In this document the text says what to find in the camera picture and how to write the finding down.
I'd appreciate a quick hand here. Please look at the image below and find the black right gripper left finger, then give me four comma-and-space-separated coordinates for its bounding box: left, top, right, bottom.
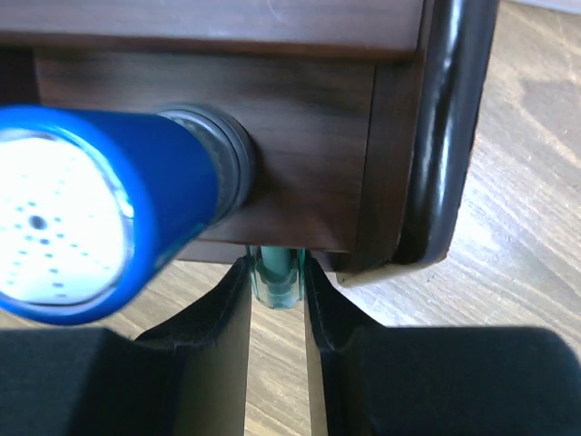
1, 258, 251, 435

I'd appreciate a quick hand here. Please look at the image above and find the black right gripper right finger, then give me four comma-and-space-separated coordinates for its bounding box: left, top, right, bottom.
303, 258, 580, 435

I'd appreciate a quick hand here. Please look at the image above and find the green highlighter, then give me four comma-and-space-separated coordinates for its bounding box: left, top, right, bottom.
246, 245, 306, 310

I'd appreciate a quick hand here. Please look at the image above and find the blue and grey glue stick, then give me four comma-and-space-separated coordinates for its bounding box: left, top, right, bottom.
1, 104, 256, 325

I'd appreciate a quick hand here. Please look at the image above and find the dark brown wooden desk organizer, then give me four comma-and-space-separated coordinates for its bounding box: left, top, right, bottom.
1, 1, 498, 280

